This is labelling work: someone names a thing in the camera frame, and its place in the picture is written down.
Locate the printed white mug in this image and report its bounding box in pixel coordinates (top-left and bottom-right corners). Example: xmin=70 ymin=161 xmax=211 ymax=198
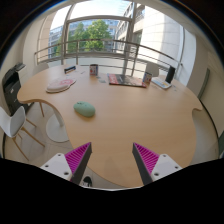
xmin=89 ymin=63 xmax=99 ymax=76

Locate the blue and white booklet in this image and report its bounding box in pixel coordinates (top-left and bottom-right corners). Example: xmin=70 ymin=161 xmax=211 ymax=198
xmin=151 ymin=77 xmax=173 ymax=90

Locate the black stapler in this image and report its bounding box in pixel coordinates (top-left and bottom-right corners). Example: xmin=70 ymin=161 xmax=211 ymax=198
xmin=63 ymin=65 xmax=77 ymax=74

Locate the mint green computer mouse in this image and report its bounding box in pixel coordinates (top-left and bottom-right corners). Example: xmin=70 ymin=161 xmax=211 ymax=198
xmin=73 ymin=101 xmax=97 ymax=118

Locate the metal balcony railing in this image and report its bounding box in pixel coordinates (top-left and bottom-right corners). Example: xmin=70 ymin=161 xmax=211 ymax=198
xmin=33 ymin=38 xmax=183 ymax=79

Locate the small printed can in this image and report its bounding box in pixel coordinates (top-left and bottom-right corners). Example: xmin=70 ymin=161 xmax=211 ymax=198
xmin=142 ymin=71 xmax=153 ymax=85

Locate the red magazine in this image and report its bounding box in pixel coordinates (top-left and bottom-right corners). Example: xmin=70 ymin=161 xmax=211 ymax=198
xmin=106 ymin=73 xmax=148 ymax=89

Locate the black cylindrical speaker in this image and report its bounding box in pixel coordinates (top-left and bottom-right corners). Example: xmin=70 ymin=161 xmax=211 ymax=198
xmin=165 ymin=65 xmax=176 ymax=84

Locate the pink and white mouse pad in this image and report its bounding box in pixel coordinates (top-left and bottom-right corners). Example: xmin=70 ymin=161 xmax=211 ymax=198
xmin=45 ymin=77 xmax=77 ymax=94

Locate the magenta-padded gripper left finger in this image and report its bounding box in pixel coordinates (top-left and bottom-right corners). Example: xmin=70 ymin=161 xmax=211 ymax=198
xmin=40 ymin=142 xmax=93 ymax=185

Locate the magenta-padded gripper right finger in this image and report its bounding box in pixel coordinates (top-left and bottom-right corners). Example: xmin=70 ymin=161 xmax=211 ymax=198
xmin=132 ymin=142 xmax=183 ymax=186

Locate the white chair with wooden legs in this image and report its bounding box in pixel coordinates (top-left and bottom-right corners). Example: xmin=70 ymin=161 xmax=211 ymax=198
xmin=0 ymin=105 xmax=46 ymax=162

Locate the white table pedestal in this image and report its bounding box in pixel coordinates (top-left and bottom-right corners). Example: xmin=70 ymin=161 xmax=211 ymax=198
xmin=45 ymin=101 xmax=70 ymax=144

